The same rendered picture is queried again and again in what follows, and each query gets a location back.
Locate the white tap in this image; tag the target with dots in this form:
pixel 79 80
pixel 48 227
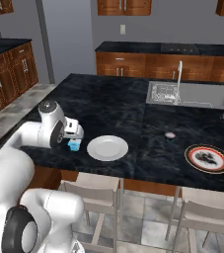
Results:
pixel 179 79

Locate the small pale pink round object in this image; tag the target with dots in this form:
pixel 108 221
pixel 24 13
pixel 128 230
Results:
pixel 170 135

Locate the white wall socket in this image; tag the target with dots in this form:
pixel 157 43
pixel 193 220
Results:
pixel 122 29

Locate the black hob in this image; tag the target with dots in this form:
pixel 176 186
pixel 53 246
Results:
pixel 179 48

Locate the plain white plate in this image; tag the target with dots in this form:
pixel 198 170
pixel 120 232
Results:
pixel 107 148

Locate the beige bar stool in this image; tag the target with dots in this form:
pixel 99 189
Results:
pixel 97 194
pixel 209 214

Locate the wooden base cupboard run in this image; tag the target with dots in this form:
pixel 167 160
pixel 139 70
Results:
pixel 163 66
pixel 8 75

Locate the patterned plate with red rim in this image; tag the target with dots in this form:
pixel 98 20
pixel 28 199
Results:
pixel 208 158

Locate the wooden kitchen island base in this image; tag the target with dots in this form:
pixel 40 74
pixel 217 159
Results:
pixel 149 187

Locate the blue yogurt container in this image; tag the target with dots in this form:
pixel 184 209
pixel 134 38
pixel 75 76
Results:
pixel 74 145

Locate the steel sink basin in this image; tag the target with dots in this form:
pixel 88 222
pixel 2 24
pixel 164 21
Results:
pixel 199 95

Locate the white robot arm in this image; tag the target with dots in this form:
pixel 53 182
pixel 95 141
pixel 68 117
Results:
pixel 5 184

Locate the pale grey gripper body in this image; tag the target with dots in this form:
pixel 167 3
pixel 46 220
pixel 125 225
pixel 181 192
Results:
pixel 78 133

